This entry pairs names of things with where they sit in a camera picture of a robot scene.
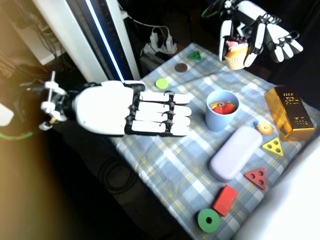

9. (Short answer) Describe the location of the cupcake with dark berries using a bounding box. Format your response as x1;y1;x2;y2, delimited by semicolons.
224;34;250;71

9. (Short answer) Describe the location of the cupcake with strawberries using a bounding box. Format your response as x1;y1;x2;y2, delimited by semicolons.
209;100;237;115

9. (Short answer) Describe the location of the blue plastic cup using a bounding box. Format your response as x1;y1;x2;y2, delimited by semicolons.
205;89;240;133

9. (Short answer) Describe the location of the green triangle block with holes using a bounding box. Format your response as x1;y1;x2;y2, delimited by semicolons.
187;50;202;62

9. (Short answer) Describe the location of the brown sandwich cookie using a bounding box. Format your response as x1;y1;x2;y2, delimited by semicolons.
174;62;188;73

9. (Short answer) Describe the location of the white power strip with plugs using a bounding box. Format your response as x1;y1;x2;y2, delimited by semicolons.
142;27;178;55

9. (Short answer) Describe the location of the shiny gold bar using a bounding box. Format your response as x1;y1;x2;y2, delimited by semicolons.
264;86;316;142

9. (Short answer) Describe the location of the green sandwich cookie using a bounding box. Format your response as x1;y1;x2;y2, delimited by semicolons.
154;77;170;90

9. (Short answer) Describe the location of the swirl biscuit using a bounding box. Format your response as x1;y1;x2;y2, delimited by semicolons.
256;121;274;136

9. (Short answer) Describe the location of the yellow triangle block with holes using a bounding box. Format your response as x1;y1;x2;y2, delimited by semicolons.
261;136;285;158

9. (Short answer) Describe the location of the lilac glasses case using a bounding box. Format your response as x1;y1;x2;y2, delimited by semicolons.
208;125;264;183

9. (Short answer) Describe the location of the red triangle block with holes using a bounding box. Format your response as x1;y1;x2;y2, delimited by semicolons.
244;167;267;191

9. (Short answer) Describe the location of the white robot column blue stripe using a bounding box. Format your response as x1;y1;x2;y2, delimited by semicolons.
32;0;141;85

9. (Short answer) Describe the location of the blue plaid cloth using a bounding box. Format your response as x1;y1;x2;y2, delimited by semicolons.
113;42;315;240

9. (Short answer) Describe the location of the red rectangular block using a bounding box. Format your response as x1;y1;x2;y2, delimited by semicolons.
212;184;239;217

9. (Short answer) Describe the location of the green cable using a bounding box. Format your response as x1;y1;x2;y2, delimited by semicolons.
0;131;34;141
201;3;219;19

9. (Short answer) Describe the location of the white power cable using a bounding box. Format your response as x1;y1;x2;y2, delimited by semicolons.
119;8;172;32

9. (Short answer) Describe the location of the black coiled cable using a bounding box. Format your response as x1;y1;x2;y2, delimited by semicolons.
98;156;137;195

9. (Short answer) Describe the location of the green ring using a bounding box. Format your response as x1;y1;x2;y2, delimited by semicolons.
197;208;222;234

